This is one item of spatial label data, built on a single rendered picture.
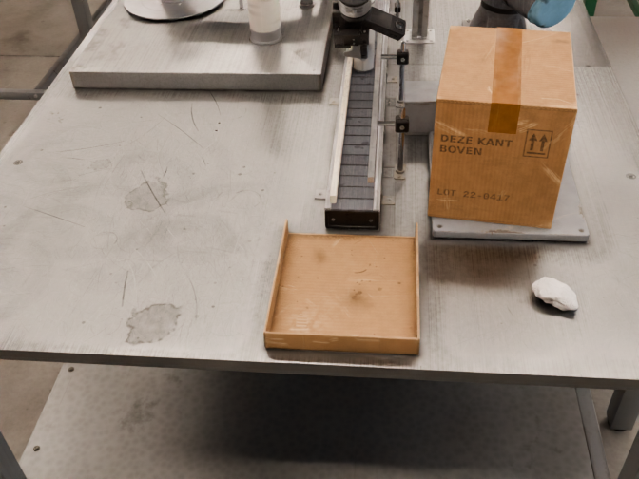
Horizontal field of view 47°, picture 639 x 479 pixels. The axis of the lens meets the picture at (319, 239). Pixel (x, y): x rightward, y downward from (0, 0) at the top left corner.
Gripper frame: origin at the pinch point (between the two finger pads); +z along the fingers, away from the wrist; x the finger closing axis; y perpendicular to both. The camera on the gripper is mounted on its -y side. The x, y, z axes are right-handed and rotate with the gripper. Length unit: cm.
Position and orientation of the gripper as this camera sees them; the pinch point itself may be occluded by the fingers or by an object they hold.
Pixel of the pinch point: (365, 55)
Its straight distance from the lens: 187.3
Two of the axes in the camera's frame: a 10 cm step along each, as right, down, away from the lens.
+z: 0.8, 3.2, 9.4
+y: -10.0, -0.3, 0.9
